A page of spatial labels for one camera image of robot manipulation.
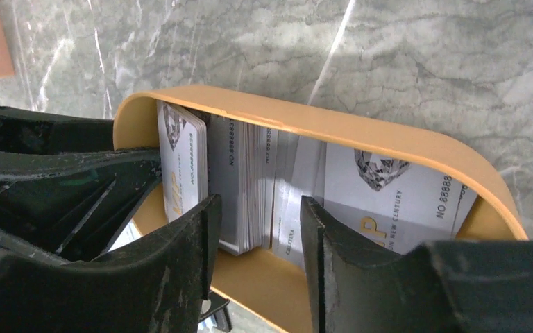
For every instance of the credit card in tray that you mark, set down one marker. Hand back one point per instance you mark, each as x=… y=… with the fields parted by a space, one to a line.
x=395 y=203

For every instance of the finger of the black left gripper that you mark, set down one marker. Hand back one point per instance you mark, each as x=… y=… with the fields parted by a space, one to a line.
x=29 y=132
x=72 y=207

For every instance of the leaning white VIP card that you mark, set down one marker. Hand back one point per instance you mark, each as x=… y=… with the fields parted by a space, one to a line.
x=183 y=150

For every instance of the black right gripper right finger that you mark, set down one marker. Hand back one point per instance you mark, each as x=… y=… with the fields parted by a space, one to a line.
x=356 y=285

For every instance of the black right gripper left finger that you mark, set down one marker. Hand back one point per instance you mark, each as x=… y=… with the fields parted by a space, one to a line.
x=154 y=284

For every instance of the orange oval tray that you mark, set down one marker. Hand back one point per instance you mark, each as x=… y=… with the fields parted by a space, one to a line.
x=266 y=285

